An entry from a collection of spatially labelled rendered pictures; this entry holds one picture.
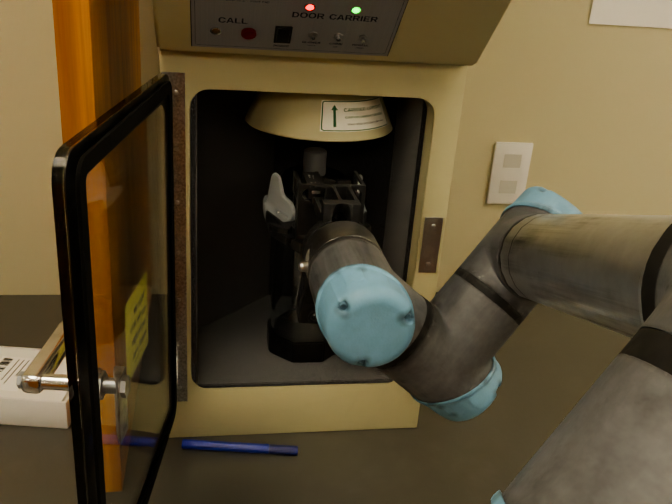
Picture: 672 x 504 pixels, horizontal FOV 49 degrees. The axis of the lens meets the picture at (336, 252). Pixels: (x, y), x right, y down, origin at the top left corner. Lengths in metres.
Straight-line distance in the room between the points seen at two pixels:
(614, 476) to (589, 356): 0.98
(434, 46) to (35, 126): 0.71
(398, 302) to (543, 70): 0.81
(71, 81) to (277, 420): 0.48
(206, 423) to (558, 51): 0.84
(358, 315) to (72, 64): 0.33
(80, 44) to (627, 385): 0.53
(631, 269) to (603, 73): 0.98
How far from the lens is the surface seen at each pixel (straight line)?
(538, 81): 1.33
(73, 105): 0.69
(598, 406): 0.29
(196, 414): 0.93
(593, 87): 1.38
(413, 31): 0.73
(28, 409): 0.99
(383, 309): 0.57
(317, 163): 0.88
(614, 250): 0.44
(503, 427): 1.03
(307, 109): 0.81
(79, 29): 0.68
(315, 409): 0.94
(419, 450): 0.96
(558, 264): 0.50
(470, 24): 0.73
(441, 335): 0.64
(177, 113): 0.78
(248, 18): 0.70
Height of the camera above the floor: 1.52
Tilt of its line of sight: 23 degrees down
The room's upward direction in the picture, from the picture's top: 5 degrees clockwise
